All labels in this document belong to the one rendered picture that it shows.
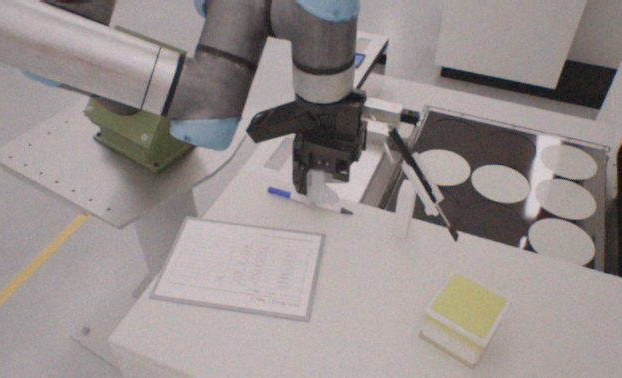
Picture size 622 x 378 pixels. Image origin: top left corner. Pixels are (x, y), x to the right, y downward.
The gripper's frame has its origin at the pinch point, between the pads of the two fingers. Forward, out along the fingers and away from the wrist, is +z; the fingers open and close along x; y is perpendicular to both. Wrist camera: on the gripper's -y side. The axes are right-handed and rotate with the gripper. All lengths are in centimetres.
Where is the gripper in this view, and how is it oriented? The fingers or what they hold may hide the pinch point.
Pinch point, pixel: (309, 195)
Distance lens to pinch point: 80.0
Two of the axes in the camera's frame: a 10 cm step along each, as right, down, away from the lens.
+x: 3.9, -6.6, 6.4
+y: 9.2, 2.7, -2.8
